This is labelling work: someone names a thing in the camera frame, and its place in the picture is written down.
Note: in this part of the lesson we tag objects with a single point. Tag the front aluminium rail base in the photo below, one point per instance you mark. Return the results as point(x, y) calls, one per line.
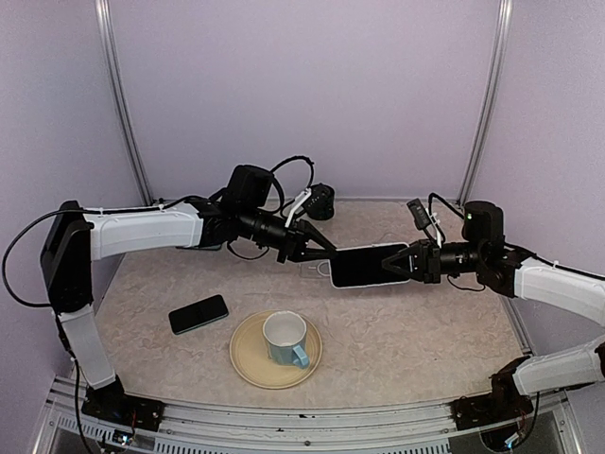
point(189, 427)

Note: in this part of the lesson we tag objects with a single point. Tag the right aluminium frame post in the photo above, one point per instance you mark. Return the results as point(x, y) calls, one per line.
point(497, 61)

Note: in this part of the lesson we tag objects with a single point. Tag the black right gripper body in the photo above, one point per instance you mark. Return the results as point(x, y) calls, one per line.
point(432, 261)

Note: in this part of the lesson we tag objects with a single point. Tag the black smartphone on table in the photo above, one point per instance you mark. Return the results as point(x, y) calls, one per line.
point(198, 314)

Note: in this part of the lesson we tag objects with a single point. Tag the aluminium frame post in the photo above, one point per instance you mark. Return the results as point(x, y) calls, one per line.
point(497, 61)
point(104, 21)

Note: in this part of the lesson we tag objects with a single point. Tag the blue mug with white inside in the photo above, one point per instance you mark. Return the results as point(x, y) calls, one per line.
point(285, 334)

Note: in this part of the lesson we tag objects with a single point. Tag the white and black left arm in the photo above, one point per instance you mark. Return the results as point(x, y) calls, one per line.
point(78, 237)

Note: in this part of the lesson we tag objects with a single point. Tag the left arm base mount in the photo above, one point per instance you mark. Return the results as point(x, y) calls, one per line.
point(112, 404)

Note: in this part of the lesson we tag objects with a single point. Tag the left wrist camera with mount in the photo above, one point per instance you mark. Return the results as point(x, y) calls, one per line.
point(299, 206)

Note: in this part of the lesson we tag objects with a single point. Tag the dark green cup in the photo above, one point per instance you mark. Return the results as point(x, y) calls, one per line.
point(320, 206)

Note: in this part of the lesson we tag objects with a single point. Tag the black smartphone with teal edge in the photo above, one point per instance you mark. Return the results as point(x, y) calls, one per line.
point(364, 267)

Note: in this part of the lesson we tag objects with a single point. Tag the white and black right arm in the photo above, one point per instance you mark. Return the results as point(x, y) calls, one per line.
point(514, 272)

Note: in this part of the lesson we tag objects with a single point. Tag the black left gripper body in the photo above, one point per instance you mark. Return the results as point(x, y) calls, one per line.
point(292, 242)

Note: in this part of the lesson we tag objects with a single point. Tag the lilac phone case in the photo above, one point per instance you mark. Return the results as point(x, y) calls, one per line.
point(336, 279)

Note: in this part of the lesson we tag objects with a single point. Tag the left aluminium frame post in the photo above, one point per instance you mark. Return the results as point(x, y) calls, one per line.
point(104, 21)

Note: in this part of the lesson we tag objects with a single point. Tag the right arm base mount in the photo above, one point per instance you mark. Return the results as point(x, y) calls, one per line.
point(502, 403)

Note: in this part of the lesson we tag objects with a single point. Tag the beige round plate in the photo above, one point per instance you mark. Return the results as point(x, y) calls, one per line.
point(249, 355)

